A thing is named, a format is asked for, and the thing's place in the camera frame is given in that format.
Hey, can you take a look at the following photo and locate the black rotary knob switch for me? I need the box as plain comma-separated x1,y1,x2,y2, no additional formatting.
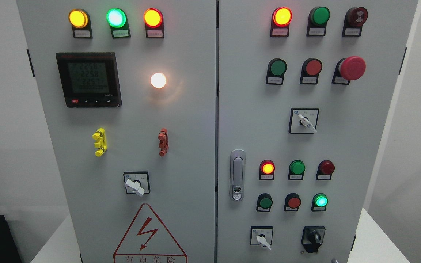
301,226,326,253

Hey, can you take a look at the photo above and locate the red terminal connector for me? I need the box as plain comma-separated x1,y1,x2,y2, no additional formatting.
158,128,169,157

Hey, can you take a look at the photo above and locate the red lit lamp lower left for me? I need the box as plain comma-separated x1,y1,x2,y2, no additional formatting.
259,160,275,181

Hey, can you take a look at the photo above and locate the red lit lamp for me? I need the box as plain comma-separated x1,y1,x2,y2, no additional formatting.
270,7,292,37
259,160,275,181

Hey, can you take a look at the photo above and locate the white lit indicator lamp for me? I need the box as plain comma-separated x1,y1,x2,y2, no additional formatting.
150,73,167,89

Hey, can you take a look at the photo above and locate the green push button lower left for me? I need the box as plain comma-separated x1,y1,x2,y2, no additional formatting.
256,193,273,213

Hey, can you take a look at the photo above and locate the green push button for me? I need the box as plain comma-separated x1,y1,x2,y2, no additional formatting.
311,193,329,212
266,58,287,85
256,193,273,213

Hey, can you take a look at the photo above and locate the green push button upper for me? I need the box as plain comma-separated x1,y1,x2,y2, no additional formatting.
266,58,287,85

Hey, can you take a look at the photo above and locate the green lamp lower middle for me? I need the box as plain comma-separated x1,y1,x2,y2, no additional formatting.
288,160,306,181

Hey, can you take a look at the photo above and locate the grey left cabinet door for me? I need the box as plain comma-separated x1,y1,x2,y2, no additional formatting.
17,0,217,263

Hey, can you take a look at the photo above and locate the grey cabinet door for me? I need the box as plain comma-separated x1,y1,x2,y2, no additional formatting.
17,0,217,263
217,0,418,263

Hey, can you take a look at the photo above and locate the grey right cabinet door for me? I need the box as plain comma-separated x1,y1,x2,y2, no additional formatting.
217,0,418,263

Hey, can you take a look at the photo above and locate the red push button lower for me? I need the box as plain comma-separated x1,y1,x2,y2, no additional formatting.
284,193,302,212

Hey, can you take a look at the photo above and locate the red push button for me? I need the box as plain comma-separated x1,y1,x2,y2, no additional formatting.
300,58,323,85
284,193,302,212

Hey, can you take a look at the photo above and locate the yellow terminal connector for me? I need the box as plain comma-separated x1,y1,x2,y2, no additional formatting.
92,128,107,157

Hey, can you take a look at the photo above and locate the red push button upper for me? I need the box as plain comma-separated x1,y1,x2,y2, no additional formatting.
300,58,323,85

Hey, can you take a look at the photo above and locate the red lamp lower right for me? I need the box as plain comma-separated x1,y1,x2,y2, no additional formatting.
316,160,335,181

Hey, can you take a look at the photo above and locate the red electrical warning sticker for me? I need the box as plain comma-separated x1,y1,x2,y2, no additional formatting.
113,203,188,263

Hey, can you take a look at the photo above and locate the red lit lamp left door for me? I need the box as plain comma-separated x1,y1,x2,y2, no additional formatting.
143,8,165,38

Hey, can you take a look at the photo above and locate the green push button lower right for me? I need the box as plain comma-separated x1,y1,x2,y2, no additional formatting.
311,193,329,212

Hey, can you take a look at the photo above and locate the black digital power meter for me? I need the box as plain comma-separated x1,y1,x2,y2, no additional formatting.
56,52,122,108

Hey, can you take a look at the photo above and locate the red lit lamp right top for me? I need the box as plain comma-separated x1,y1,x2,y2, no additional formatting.
270,7,292,37

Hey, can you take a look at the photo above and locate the green lit indicator lamp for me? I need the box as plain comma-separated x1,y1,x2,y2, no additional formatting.
106,8,131,39

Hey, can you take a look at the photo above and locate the red emergency stop button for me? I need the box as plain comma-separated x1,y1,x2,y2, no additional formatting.
332,56,366,85

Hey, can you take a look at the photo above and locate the green lamp right top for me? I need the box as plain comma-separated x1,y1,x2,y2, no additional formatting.
306,6,330,37

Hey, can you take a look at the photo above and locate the yellow indicator lamp top left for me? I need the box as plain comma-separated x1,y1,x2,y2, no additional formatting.
68,9,92,39

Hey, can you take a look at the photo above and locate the red buzzer alarm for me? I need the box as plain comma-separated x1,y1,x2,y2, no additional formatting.
342,7,368,37

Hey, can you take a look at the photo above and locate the silver door lock handle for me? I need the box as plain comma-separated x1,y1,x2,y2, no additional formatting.
230,149,246,201

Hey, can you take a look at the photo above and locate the white selector switch left door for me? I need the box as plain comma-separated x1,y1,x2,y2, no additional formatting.
123,171,150,197

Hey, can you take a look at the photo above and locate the white selector switch upper right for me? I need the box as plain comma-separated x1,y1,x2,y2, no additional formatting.
289,107,319,134

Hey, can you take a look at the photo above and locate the white selector switch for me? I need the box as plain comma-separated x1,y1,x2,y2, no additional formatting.
250,226,273,251
289,107,319,134

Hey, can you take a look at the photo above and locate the white selector switch bottom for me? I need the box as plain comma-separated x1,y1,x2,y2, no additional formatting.
250,226,273,251

